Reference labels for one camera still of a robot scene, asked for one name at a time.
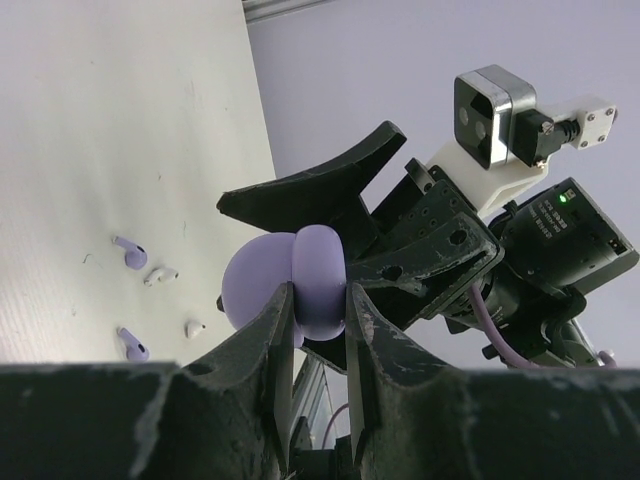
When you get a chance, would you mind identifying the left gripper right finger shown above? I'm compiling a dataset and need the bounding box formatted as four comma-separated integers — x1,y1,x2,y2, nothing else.
345,284,639,479

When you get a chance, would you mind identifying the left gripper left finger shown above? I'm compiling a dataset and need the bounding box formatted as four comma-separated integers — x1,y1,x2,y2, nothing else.
1,283,294,479

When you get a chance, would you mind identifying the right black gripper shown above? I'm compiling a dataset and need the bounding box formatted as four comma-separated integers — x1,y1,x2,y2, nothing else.
216,120,504,374

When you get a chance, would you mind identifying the purple earbud charging case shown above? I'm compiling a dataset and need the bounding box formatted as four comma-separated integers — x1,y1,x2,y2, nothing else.
219,224,349,349

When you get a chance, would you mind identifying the purple earbud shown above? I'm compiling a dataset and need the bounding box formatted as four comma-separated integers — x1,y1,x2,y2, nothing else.
112,236,148,271
117,327,150,363

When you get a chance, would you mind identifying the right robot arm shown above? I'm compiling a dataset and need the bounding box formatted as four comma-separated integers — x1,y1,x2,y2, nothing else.
217,121,639,366

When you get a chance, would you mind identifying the white earbud lower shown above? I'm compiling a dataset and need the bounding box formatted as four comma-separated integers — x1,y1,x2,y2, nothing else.
184,320,206,340

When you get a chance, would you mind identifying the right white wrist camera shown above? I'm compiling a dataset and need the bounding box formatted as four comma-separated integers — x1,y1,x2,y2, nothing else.
427,64,619,218

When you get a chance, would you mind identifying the right aluminium corner post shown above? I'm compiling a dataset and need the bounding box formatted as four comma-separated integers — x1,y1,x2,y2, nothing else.
241,0,327,24

